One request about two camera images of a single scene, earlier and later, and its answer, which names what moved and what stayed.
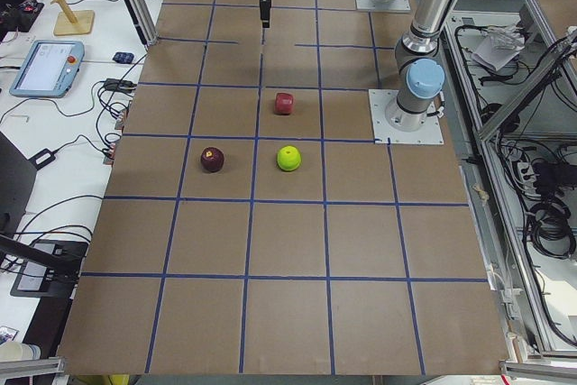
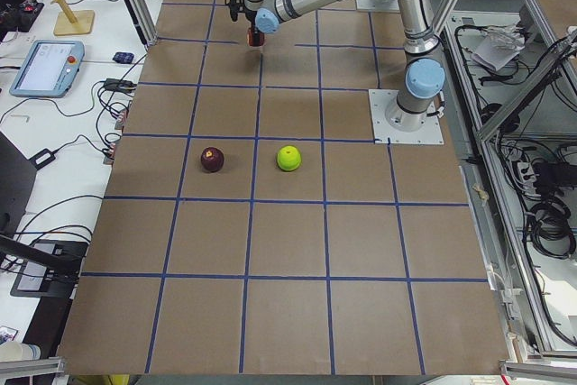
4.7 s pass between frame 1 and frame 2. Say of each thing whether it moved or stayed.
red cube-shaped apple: moved
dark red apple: stayed
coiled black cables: stayed
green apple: stayed
